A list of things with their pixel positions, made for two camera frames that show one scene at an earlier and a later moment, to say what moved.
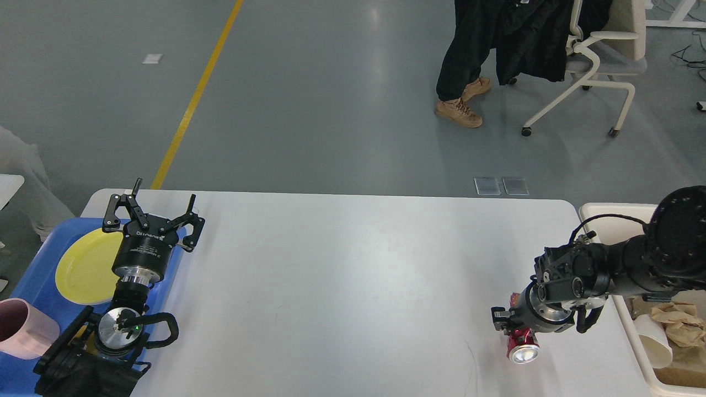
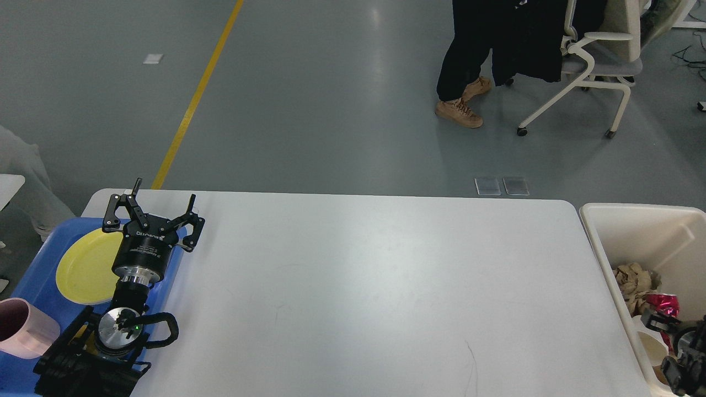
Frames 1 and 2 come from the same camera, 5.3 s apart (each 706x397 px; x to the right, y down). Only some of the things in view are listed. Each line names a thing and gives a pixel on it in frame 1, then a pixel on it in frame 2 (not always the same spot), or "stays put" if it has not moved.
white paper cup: (654, 340) stays put
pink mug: (25, 333) stays put
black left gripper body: (142, 255) stays put
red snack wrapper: (523, 347) → (667, 303)
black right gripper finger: (500, 317) → (662, 322)
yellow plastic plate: (84, 272) stays put
